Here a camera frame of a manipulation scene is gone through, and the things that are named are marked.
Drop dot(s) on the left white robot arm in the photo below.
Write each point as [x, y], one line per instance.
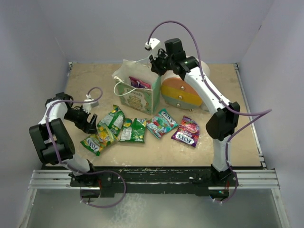
[53, 143]

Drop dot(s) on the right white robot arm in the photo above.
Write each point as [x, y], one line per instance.
[224, 114]

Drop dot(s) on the green spring tea Fox's packet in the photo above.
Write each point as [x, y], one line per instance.
[96, 143]

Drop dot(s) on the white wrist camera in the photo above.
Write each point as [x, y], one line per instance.
[89, 103]
[153, 46]

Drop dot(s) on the green cake paper bag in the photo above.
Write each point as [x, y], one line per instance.
[143, 100]

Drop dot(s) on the purple back-side candy packet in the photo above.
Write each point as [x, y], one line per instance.
[137, 83]

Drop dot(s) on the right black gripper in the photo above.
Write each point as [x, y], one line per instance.
[154, 62]

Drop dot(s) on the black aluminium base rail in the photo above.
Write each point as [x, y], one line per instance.
[200, 181]

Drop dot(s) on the teal mint blossom Fox's packet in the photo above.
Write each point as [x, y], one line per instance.
[161, 124]

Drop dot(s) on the purple Fox's berries packet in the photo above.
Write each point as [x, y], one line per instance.
[188, 132]

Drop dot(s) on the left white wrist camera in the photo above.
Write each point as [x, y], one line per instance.
[89, 103]

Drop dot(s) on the cream round drawer cabinet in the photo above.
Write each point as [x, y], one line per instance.
[179, 93]

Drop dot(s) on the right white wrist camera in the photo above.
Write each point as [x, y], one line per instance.
[153, 46]

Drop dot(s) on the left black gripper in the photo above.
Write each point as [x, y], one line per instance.
[86, 126]

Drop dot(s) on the green Fox's back-side packet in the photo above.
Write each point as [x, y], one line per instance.
[113, 120]

